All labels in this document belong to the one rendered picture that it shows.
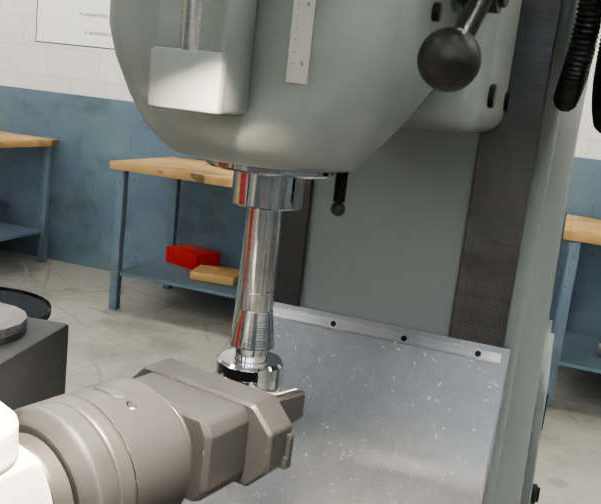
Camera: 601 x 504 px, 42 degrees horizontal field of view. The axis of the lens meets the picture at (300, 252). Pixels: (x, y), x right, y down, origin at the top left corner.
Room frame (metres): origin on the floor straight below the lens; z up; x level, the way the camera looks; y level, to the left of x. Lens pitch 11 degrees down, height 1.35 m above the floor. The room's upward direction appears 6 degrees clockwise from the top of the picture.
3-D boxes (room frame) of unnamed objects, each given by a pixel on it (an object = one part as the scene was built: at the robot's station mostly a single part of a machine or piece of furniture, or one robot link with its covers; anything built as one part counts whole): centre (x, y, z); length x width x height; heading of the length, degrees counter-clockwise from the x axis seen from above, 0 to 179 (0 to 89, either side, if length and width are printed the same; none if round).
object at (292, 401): (0.50, 0.00, 1.14); 0.06 x 0.02 x 0.03; 149
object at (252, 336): (0.52, 0.03, 1.23); 0.03 x 0.03 x 0.11
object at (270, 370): (0.52, 0.03, 1.17); 0.05 x 0.05 x 0.01
